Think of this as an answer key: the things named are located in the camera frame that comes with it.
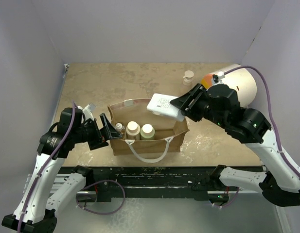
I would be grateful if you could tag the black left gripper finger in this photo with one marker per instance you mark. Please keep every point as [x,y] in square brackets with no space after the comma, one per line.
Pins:
[110,131]
[105,130]

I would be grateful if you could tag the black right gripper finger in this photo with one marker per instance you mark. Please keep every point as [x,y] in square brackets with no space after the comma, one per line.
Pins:
[185,100]
[197,107]

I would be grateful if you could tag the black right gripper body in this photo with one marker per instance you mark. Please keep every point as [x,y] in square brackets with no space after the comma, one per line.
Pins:
[203,109]

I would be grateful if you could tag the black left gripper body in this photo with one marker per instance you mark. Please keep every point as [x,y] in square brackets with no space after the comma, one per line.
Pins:
[91,133]

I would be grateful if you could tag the white rectangular bottle grey cap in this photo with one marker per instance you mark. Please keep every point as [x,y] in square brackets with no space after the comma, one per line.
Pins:
[160,105]

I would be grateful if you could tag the beige pump dispenser bottle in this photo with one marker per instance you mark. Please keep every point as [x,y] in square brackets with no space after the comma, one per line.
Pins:
[187,78]

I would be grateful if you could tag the brown burlap canvas bag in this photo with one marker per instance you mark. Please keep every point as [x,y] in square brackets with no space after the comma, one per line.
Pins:
[169,133]

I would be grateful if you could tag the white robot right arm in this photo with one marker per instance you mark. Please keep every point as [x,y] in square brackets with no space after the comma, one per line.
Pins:
[280,183]

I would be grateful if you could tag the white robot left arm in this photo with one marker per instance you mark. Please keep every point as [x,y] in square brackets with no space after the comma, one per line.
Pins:
[39,209]

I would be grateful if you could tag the small clear amber bottle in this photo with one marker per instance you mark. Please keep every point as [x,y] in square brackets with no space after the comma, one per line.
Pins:
[120,128]

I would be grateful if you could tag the cream lidded jar bottle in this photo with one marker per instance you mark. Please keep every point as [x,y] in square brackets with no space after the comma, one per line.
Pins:
[133,131]

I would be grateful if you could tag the white cylinder orange yellow end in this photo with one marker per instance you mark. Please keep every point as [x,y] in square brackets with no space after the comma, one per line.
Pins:
[241,80]

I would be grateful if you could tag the pale green lotion bottle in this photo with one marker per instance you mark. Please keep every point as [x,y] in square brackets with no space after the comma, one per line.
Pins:
[147,132]

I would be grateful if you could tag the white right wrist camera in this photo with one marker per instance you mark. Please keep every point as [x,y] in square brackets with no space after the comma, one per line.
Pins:
[217,78]

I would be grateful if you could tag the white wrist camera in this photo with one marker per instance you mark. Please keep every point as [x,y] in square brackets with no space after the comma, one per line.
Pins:
[217,78]
[87,111]

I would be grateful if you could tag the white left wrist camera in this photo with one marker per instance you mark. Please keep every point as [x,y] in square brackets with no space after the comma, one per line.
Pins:
[87,111]

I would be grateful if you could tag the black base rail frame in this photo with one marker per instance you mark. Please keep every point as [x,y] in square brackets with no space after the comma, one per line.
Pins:
[174,182]

